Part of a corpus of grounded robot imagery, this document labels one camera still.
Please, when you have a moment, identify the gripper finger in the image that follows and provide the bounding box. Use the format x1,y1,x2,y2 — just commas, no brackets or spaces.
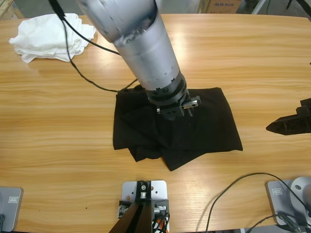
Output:
265,115,311,136

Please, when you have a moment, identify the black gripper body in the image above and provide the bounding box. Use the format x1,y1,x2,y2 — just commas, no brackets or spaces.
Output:
295,98,311,119
145,77,202,122

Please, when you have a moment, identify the black polo shirt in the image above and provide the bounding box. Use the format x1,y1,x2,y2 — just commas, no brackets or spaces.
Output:
113,86,243,172

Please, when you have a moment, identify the black tripod leg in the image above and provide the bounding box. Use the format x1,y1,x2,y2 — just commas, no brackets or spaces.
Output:
285,0,311,17

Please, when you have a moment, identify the white printed cardboard box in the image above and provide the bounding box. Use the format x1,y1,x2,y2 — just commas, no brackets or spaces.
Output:
196,0,242,14

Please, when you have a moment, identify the grey metal stand leg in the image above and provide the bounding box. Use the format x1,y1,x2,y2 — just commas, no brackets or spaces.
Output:
251,0,268,15

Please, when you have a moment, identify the white folded shirt pile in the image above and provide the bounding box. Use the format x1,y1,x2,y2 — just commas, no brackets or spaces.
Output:
8,13,97,65

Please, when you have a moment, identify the brown cardboard box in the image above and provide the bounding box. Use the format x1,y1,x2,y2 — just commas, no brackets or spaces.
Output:
0,0,25,20

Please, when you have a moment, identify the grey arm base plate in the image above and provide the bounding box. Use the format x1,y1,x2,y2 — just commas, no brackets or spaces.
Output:
265,176,311,228
0,186,24,233

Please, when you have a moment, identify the white mount block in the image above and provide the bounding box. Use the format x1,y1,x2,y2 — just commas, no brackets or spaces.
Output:
121,180,169,219

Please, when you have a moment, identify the black cable at base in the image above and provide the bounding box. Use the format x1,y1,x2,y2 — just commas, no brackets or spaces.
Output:
250,210,311,233

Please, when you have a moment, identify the black metal corner bracket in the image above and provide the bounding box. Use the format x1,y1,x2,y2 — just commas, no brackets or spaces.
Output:
152,199,170,220
117,200,133,218

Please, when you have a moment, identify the long black table cable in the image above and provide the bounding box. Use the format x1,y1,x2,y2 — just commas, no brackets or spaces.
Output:
205,172,311,233

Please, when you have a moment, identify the orange cable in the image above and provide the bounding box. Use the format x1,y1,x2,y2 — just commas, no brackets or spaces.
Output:
155,216,169,231

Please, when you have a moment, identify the dark camera post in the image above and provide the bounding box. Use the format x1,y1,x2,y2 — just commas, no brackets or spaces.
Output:
108,179,153,233

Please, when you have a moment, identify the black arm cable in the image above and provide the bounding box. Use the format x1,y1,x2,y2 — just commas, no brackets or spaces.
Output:
48,0,138,93

